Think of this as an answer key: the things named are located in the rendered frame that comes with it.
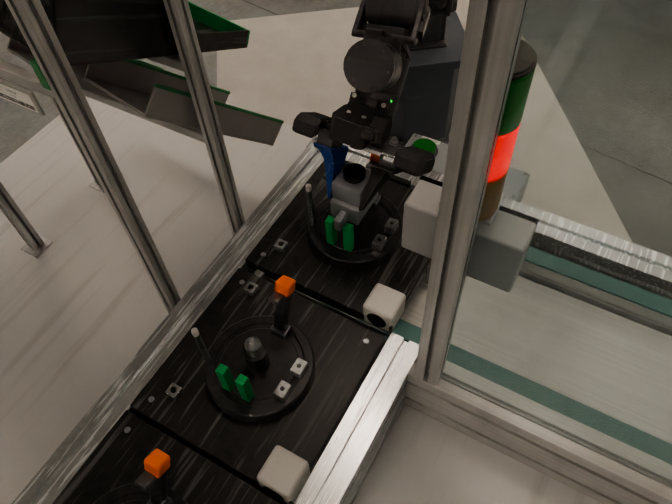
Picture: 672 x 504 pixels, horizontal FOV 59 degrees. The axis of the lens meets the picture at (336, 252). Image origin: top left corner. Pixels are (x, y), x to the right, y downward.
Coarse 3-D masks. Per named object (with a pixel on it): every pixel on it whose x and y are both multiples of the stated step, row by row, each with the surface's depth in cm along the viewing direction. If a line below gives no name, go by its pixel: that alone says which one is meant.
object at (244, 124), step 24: (96, 72) 81; (120, 72) 84; (144, 72) 87; (168, 72) 90; (120, 96) 78; (144, 96) 86; (168, 96) 76; (216, 96) 101; (168, 120) 78; (192, 120) 81; (240, 120) 89; (264, 120) 94
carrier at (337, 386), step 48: (240, 288) 85; (192, 336) 80; (240, 336) 78; (288, 336) 78; (336, 336) 79; (384, 336) 79; (192, 384) 76; (240, 384) 68; (288, 384) 72; (336, 384) 75; (192, 432) 72; (240, 432) 72; (288, 432) 72; (288, 480) 67
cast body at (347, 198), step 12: (348, 168) 79; (360, 168) 79; (336, 180) 80; (348, 180) 79; (360, 180) 79; (336, 192) 80; (348, 192) 79; (360, 192) 78; (336, 204) 81; (348, 204) 81; (336, 216) 81; (348, 216) 82; (360, 216) 82; (336, 228) 82
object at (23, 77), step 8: (168, 56) 74; (176, 56) 74; (0, 64) 61; (8, 64) 61; (168, 64) 75; (176, 64) 74; (0, 72) 61; (8, 72) 61; (16, 72) 60; (24, 72) 60; (32, 72) 60; (16, 80) 61; (24, 80) 60; (32, 80) 59; (32, 88) 60; (40, 88) 60
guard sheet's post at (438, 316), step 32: (480, 0) 35; (512, 0) 34; (480, 32) 36; (512, 32) 35; (480, 64) 39; (480, 96) 41; (480, 128) 42; (448, 160) 46; (480, 160) 44; (448, 192) 48; (480, 192) 48; (448, 224) 51; (448, 256) 56; (448, 288) 58; (448, 320) 63
